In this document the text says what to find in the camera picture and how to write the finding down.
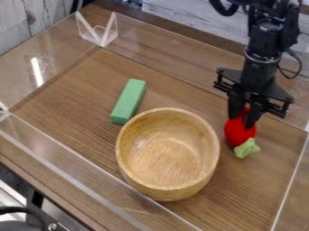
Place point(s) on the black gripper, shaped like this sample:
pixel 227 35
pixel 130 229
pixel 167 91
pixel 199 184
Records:
pixel 253 86

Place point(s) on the clear acrylic front wall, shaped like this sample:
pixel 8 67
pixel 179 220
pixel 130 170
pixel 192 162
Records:
pixel 89 193

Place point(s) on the red plush strawberry toy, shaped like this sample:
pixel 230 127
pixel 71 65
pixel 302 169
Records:
pixel 239 136

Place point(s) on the green rectangular block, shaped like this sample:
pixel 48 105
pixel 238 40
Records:
pixel 128 101

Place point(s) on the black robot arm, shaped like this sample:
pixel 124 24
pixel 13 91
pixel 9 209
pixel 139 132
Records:
pixel 273 31

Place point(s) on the black metal table leg bracket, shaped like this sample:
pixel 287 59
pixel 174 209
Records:
pixel 37 217

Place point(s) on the clear acrylic corner bracket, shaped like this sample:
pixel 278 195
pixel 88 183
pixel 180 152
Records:
pixel 97 34

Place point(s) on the wooden bowl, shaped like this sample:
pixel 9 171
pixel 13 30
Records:
pixel 167 152

